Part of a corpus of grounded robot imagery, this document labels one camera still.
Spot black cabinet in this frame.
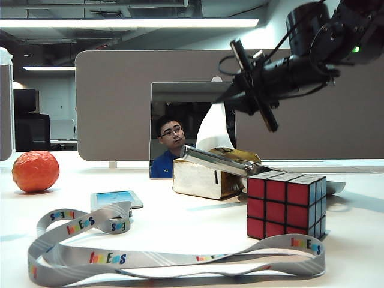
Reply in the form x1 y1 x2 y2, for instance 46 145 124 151
13 89 40 115

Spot grey printed lanyard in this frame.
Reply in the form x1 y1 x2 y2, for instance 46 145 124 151
26 201 326 286

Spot black camera cable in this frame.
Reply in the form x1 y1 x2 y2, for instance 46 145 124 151
218 23 301 76

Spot gold white tissue box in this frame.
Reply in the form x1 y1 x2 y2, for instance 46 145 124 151
172 147 262 201

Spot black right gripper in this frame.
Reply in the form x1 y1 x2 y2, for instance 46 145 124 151
211 38 340 133

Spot grey desk partition panel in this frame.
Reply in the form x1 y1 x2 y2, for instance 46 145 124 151
0 46 15 161

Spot black office chair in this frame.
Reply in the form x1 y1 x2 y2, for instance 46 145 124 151
14 113 51 152

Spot long ceiling light strip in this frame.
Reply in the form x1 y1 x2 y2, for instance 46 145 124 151
0 19 259 29

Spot short ceiling light strip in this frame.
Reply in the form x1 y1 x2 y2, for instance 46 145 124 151
22 66 76 71

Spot Rubik's cube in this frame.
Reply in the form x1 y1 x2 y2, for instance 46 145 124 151
245 170 327 241

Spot silver metal tube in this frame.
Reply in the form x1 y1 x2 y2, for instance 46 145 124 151
181 145 284 178

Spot crumpled orange ball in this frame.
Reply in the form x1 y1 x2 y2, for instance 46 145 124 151
11 151 60 193

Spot ceiling air vent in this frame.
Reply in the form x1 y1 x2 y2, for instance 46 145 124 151
89 10 130 19

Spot brown desk partition panel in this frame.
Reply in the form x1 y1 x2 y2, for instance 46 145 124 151
74 47 384 163

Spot white tissue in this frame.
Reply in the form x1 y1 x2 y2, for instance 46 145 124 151
196 103 236 151

